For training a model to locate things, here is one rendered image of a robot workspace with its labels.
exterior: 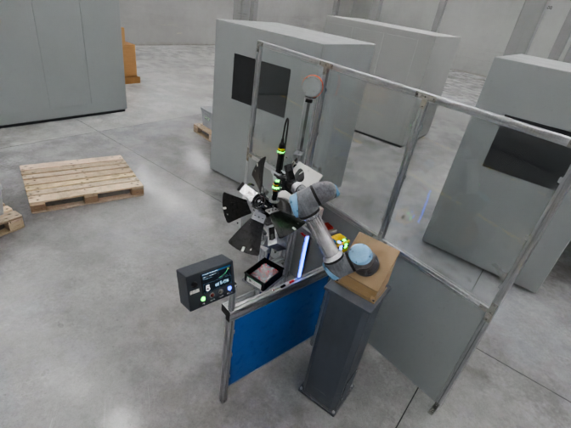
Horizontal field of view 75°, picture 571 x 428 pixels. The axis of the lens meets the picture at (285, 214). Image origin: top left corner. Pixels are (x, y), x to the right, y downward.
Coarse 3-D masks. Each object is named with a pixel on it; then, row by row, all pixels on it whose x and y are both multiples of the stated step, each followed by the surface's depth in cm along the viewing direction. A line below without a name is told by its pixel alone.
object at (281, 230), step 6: (270, 216) 245; (276, 216) 245; (282, 216) 246; (288, 216) 246; (294, 216) 247; (276, 222) 240; (282, 222) 240; (288, 222) 240; (294, 222) 240; (300, 222) 239; (276, 228) 237; (282, 228) 236; (288, 228) 236; (282, 234) 233; (288, 234) 233
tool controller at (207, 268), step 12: (192, 264) 186; (204, 264) 186; (216, 264) 185; (228, 264) 188; (180, 276) 178; (192, 276) 176; (204, 276) 180; (216, 276) 185; (228, 276) 189; (180, 288) 182; (192, 288) 177; (216, 288) 186; (180, 300) 186; (192, 300) 179; (216, 300) 188
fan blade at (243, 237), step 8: (248, 224) 253; (256, 224) 254; (240, 232) 252; (248, 232) 252; (256, 232) 253; (232, 240) 252; (240, 240) 251; (248, 240) 251; (256, 240) 252; (240, 248) 250; (248, 248) 250; (256, 248) 251
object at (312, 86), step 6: (306, 78) 273; (312, 78) 271; (318, 78) 271; (306, 84) 274; (312, 84) 273; (318, 84) 272; (306, 90) 276; (312, 90) 275; (318, 90) 274; (312, 96) 277
